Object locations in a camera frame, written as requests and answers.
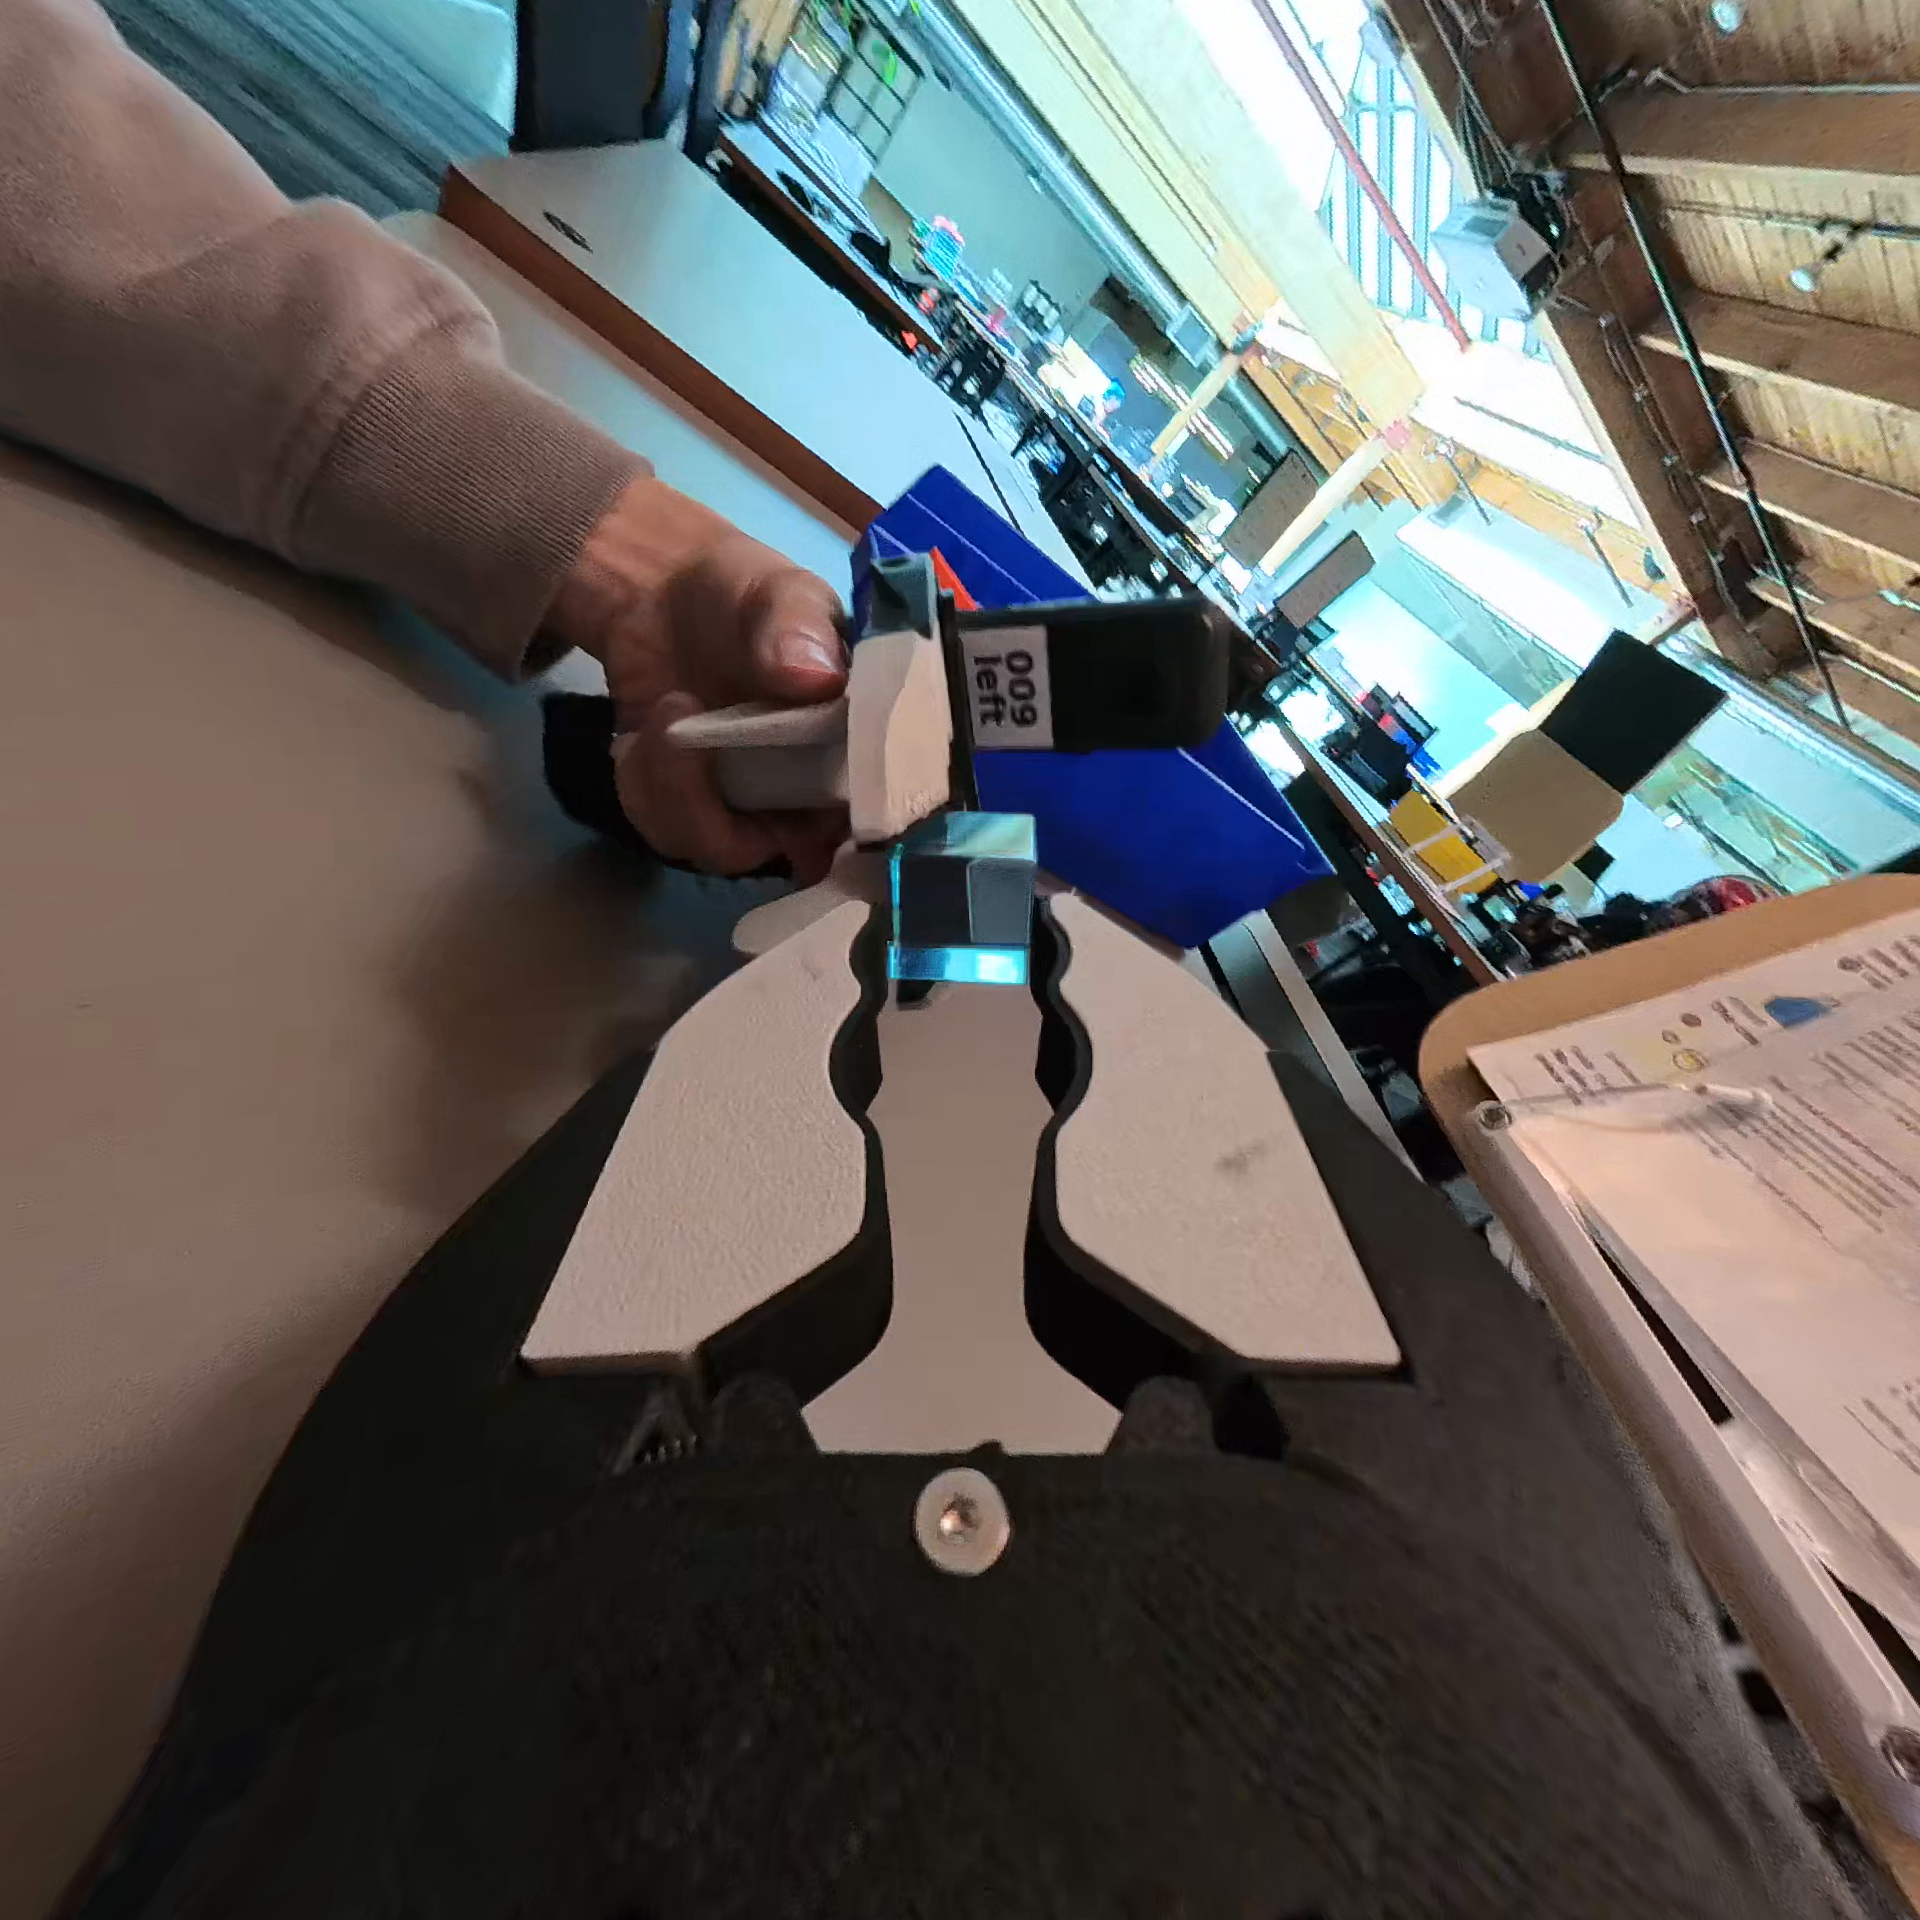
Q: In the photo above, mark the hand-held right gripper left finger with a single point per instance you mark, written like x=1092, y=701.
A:
x=705, y=1184

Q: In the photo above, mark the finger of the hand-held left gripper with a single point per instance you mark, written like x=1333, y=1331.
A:
x=796, y=916
x=900, y=734

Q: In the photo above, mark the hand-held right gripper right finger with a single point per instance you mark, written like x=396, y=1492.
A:
x=1200, y=1184

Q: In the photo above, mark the blue storage bin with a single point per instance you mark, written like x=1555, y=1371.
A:
x=1140, y=827

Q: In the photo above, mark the clear glass cube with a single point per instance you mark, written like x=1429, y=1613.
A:
x=960, y=902

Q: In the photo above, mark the person's left forearm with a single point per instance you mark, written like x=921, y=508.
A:
x=224, y=330

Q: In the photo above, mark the grey desk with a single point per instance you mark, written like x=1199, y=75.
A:
x=224, y=1051

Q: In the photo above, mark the person's left hand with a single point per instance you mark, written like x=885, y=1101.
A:
x=690, y=615

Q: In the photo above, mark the upright display board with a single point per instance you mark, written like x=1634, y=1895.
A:
x=1323, y=581
x=1275, y=503

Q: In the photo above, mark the yellow bin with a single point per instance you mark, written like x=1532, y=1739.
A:
x=1434, y=840

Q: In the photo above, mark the wooden document stand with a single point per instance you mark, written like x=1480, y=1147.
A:
x=1575, y=962

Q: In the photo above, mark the cream rounded board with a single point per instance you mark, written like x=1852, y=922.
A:
x=1539, y=810

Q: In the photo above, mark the black panel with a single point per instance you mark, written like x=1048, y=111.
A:
x=1634, y=706

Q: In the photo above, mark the ceiling projector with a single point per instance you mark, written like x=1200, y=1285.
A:
x=1493, y=255

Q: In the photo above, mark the printed sheet blue banner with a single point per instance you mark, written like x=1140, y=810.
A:
x=1800, y=1276

